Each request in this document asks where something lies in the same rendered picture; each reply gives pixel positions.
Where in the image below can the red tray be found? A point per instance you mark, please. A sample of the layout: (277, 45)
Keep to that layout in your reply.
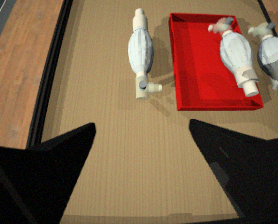
(204, 80)

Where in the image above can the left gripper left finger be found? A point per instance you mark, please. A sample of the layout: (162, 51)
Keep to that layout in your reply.
(41, 178)

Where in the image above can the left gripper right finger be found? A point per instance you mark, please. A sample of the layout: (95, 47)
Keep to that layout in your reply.
(245, 166)

